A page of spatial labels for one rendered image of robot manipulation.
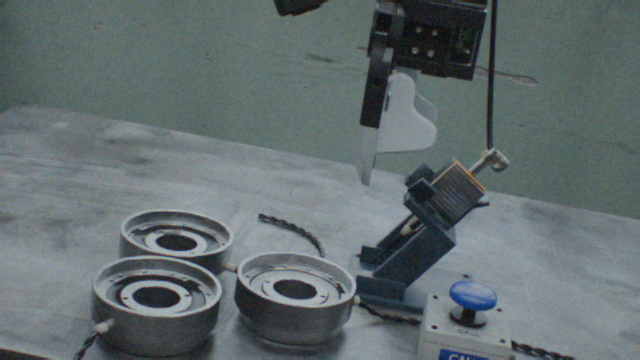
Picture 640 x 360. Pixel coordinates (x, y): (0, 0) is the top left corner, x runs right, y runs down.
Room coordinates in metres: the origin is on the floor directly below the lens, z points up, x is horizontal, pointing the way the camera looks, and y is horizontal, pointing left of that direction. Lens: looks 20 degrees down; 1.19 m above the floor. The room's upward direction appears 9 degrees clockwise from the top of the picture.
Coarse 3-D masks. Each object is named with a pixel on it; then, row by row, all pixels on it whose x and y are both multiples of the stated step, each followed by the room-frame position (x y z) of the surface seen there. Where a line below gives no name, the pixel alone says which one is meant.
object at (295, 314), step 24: (264, 264) 0.75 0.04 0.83; (288, 264) 0.76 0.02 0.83; (312, 264) 0.76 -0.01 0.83; (240, 288) 0.69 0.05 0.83; (264, 288) 0.71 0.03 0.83; (288, 288) 0.74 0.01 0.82; (312, 288) 0.73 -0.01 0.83; (336, 288) 0.74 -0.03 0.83; (240, 312) 0.70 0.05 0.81; (264, 312) 0.67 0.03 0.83; (288, 312) 0.66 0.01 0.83; (312, 312) 0.67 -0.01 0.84; (336, 312) 0.68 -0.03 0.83; (264, 336) 0.68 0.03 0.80; (288, 336) 0.67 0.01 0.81; (312, 336) 0.68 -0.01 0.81
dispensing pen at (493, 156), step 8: (488, 152) 0.81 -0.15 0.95; (496, 152) 0.81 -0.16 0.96; (480, 160) 0.81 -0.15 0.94; (488, 160) 0.81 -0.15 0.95; (496, 160) 0.81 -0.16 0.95; (504, 160) 0.81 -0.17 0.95; (440, 168) 0.83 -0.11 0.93; (464, 168) 0.82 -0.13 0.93; (472, 168) 0.81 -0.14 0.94; (480, 168) 0.81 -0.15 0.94; (432, 176) 0.83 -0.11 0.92; (472, 176) 0.81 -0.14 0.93; (408, 224) 0.82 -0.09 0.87; (416, 224) 0.81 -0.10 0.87; (408, 232) 0.81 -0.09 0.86; (392, 240) 0.82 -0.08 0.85; (384, 248) 0.82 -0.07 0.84
